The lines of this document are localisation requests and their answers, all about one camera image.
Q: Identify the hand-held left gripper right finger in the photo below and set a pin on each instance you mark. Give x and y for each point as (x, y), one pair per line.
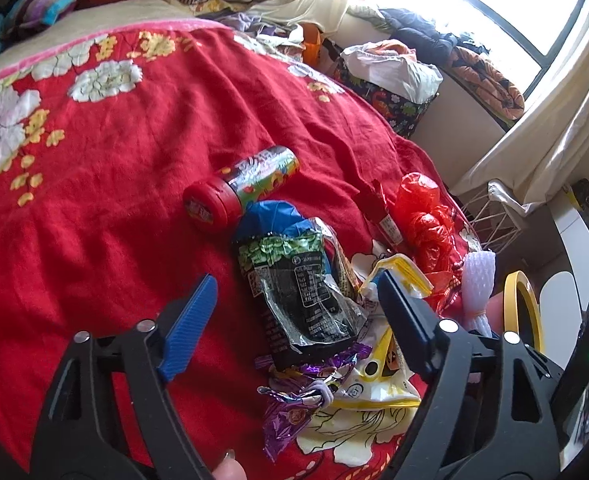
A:
(405, 311)

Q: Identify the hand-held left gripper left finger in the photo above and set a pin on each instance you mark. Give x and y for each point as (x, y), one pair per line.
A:
(189, 320)

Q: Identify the yellow-rimmed black bin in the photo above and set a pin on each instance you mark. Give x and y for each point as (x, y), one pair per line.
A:
(534, 310)

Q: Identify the yellow white snack packet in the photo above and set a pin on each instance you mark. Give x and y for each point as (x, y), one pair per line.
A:
(369, 377)

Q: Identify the red plastic bag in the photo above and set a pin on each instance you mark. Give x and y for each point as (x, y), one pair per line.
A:
(424, 230)

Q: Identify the person's left hand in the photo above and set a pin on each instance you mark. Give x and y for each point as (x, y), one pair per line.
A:
(229, 470)

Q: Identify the white foam fruit net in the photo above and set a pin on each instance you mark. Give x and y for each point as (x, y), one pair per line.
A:
(479, 280)

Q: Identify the clear plastic wrapper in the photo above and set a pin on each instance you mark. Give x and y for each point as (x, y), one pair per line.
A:
(337, 260)

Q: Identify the red stick wrapper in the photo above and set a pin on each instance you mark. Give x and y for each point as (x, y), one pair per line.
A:
(382, 215)

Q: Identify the white vanity desk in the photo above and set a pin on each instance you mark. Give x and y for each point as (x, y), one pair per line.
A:
(574, 240)

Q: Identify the black green snack packet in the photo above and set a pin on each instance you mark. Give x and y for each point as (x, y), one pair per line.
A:
(299, 300)

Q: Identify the purple foil wrapper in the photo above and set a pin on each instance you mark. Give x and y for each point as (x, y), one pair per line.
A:
(284, 410)

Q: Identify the black bag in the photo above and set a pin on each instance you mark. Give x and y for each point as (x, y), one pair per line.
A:
(587, 205)

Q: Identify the red floral blanket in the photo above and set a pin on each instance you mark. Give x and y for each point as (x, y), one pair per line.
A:
(124, 185)

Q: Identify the white cloth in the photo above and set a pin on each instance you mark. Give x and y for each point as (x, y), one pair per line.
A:
(504, 195)

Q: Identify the red-lidded printed canister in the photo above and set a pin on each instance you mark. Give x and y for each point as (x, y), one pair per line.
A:
(259, 170)

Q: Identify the dinosaur print storage bag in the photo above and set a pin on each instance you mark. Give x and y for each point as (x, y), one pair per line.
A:
(389, 107)

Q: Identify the orange patterned quilt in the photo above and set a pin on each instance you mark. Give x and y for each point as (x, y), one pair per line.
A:
(489, 85)

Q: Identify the white plastic bag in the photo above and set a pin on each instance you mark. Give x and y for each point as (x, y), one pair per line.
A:
(389, 70)

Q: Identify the black jacket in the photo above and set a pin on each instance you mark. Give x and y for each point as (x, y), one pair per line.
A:
(414, 30)

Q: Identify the orange bag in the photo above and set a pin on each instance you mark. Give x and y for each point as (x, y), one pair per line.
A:
(309, 40)

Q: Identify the beige bed sheet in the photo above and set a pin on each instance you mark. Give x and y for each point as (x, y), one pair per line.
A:
(99, 22)

